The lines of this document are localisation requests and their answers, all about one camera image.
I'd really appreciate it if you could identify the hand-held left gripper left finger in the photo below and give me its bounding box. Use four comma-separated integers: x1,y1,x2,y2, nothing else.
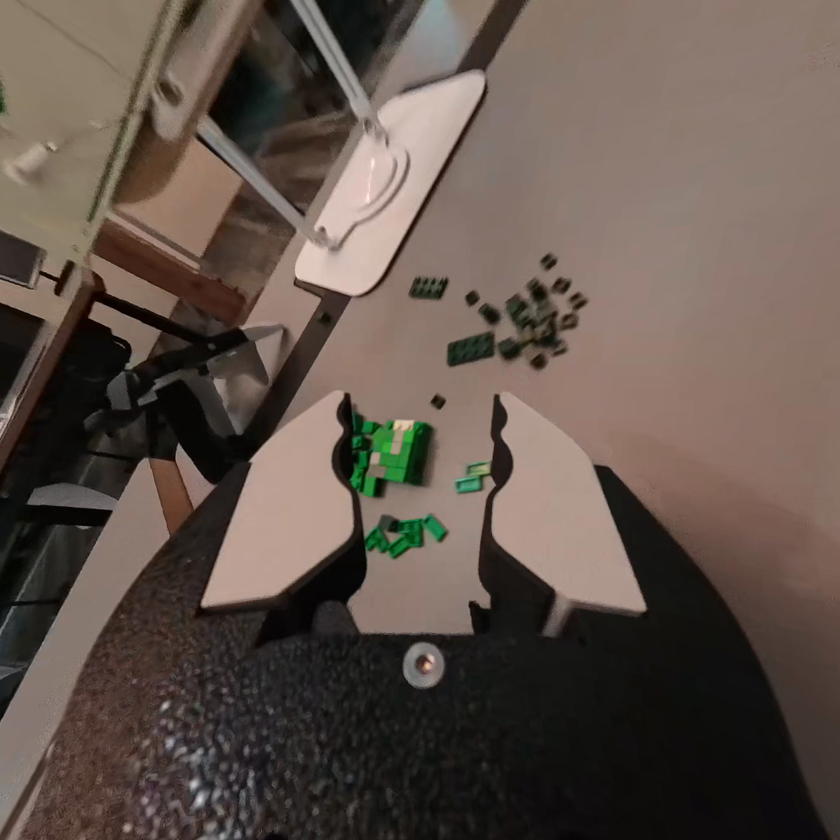
200,390,367,641

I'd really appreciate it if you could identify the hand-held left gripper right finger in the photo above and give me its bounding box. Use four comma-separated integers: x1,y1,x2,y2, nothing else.
478,392,649,639

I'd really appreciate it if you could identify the pile of dark green bricks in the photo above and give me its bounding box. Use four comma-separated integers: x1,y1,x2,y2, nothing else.
408,252,588,411

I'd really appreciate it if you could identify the pile of bright green bricks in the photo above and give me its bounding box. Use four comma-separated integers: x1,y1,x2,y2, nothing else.
348,410,490,560

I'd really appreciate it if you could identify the black metal bar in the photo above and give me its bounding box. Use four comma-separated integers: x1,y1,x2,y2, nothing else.
92,292,217,345

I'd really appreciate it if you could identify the white book stand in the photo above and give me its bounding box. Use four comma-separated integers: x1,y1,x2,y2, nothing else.
151,0,488,298

